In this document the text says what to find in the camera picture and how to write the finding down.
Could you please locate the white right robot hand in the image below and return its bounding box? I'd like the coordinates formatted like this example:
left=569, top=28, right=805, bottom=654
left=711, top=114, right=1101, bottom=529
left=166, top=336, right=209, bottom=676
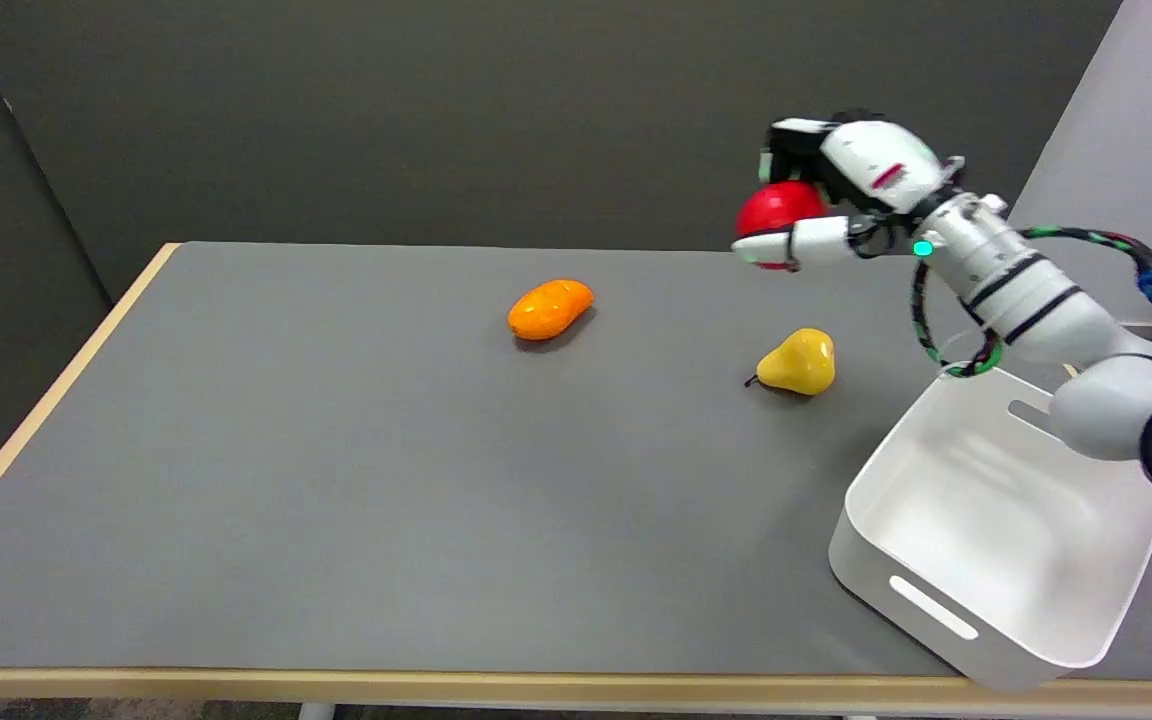
left=731, top=114, right=966, bottom=273

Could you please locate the red apple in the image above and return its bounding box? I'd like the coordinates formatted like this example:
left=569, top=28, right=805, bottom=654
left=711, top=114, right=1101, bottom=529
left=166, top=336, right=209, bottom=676
left=736, top=181, right=827, bottom=271

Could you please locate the white plastic box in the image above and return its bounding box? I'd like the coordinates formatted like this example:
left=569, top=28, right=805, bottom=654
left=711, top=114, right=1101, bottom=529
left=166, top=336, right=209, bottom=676
left=828, top=362, right=1152, bottom=693

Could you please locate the yellow pear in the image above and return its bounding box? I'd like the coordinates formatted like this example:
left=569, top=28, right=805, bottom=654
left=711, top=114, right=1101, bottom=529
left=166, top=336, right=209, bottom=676
left=744, top=328, right=837, bottom=397

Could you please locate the orange mango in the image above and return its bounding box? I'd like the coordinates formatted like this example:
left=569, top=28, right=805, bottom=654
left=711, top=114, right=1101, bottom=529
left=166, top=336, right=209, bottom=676
left=507, top=279, right=596, bottom=342

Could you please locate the black cable with green marks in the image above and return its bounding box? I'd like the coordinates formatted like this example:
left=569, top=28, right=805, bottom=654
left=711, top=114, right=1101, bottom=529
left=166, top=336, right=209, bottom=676
left=911, top=258, right=1005, bottom=379

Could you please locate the black cable with blue tape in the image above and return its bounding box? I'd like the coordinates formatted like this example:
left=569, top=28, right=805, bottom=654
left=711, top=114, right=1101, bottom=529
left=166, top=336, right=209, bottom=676
left=1021, top=226, right=1152, bottom=495

